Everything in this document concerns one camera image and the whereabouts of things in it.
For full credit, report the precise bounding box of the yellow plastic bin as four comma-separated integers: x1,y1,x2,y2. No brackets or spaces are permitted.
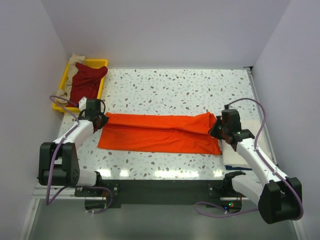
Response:
52,54,108,113

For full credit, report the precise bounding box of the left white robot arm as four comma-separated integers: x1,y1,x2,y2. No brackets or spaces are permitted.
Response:
37,97,109,196

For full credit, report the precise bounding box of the beige t-shirt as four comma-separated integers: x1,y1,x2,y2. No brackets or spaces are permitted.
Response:
55,53,86,100

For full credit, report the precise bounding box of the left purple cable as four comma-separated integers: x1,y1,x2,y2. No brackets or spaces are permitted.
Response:
46,94,114,215

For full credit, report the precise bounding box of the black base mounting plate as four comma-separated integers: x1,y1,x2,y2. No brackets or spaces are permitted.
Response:
74,179,244,213

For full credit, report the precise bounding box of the folded navy blue t-shirt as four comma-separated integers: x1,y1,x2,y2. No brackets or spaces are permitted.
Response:
225,165,252,171

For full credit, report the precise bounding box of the orange t-shirt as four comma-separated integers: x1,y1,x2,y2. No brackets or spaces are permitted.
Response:
97,112,222,156

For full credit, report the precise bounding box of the dark red t-shirt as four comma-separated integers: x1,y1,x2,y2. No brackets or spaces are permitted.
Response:
70,63,108,104

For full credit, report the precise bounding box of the aluminium frame rail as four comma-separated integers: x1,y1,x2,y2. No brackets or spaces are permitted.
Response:
20,67,307,240

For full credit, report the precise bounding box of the folded white t-shirt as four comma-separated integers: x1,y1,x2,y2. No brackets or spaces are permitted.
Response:
220,119,272,167

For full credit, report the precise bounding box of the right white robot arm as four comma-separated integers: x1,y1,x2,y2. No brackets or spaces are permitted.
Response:
209,108,304,224

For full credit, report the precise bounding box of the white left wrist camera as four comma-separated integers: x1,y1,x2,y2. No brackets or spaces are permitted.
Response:
78,96,87,111

